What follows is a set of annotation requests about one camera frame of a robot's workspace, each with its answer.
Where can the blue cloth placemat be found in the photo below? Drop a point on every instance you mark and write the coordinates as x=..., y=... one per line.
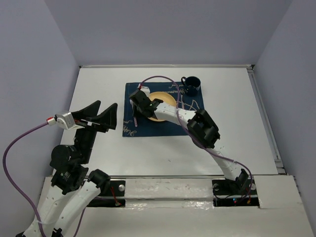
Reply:
x=149, y=128

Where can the dark blue mug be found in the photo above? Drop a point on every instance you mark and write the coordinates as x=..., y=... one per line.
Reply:
x=191, y=85

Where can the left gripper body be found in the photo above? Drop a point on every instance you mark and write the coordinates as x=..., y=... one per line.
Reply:
x=85, y=123

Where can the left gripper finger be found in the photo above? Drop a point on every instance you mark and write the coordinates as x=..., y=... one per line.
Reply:
x=87, y=112
x=107, y=119

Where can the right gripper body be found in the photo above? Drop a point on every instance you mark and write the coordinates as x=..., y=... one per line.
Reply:
x=139, y=108

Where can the knife with pink handle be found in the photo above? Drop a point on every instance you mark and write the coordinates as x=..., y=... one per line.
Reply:
x=182, y=98

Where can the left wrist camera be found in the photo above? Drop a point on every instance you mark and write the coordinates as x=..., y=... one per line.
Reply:
x=64, y=120

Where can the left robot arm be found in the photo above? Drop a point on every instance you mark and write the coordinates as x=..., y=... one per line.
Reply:
x=73, y=187

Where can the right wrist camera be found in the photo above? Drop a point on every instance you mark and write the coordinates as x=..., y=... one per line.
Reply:
x=144, y=89

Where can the fork with pink handle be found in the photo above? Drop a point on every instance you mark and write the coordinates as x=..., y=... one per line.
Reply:
x=135, y=118

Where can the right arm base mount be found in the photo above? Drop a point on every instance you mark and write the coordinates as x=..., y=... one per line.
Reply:
x=224, y=196

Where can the yellow plate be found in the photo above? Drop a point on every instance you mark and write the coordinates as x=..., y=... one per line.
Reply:
x=165, y=98

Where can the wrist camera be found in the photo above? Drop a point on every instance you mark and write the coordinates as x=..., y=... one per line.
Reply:
x=64, y=120
x=144, y=89

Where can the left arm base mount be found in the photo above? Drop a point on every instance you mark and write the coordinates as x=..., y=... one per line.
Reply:
x=112, y=197

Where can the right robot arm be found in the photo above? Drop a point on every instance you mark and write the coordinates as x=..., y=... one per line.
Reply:
x=203, y=132

